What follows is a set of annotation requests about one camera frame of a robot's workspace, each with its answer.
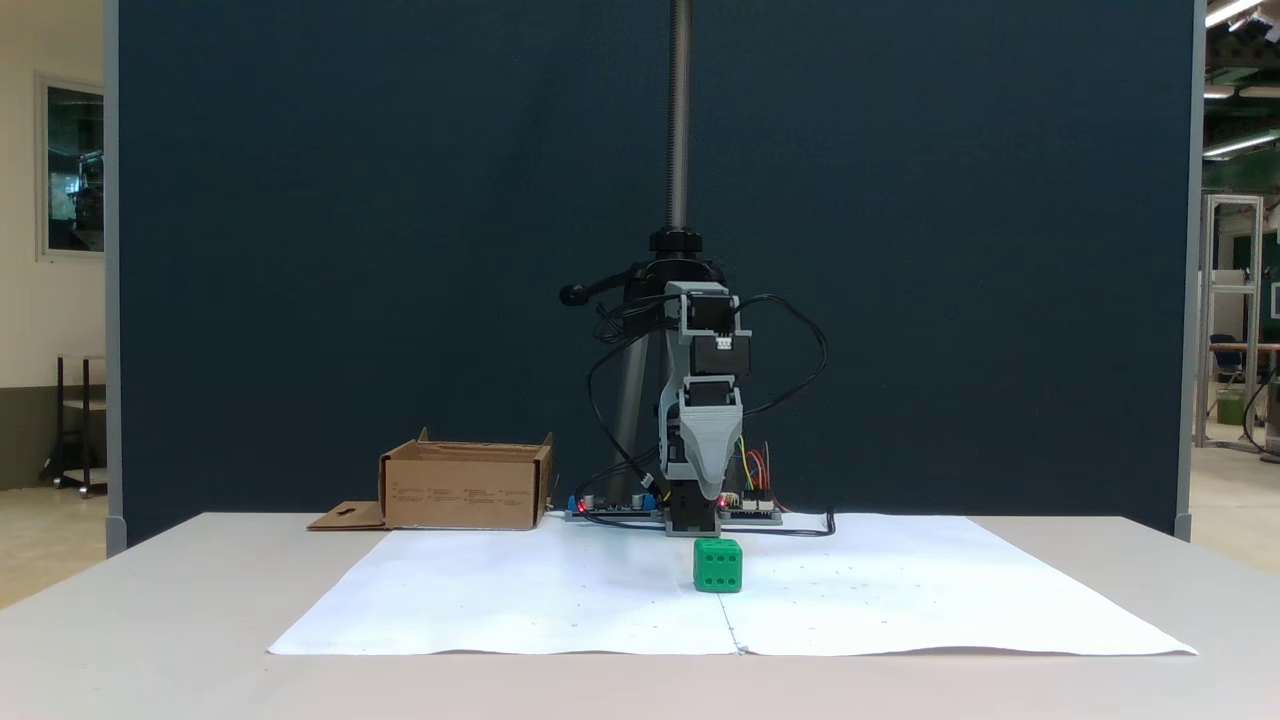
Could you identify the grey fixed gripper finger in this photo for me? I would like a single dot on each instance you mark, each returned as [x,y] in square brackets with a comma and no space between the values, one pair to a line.
[712,450]

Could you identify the green dice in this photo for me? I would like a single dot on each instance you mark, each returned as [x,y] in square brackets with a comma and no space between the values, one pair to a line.
[718,566]

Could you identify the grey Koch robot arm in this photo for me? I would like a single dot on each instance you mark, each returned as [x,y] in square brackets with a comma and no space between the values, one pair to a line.
[700,310]

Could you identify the green bin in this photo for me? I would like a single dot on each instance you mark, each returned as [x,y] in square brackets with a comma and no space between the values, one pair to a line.
[1231,408]

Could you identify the blue circuit board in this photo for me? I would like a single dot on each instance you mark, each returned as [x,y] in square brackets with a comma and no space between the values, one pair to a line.
[610,508]

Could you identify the white paper sheet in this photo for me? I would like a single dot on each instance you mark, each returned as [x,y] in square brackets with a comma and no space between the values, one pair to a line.
[600,600]

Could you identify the brown cardboard box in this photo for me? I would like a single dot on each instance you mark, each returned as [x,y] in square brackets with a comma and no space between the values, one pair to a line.
[460,490]

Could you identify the dark blue partition panel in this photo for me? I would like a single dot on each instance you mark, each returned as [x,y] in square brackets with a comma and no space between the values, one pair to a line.
[350,250]

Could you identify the blue chair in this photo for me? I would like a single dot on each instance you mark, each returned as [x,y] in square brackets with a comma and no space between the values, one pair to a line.
[1225,355]

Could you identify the black shelf cart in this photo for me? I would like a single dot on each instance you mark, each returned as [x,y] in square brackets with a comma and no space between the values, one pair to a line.
[85,420]

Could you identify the white framed window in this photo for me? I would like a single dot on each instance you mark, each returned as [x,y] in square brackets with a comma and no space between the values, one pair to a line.
[75,165]

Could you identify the black camera stand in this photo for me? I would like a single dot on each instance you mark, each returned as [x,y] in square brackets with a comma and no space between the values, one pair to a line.
[679,120]

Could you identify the aluminium frame rack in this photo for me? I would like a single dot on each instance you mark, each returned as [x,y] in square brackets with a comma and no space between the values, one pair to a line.
[1235,250]

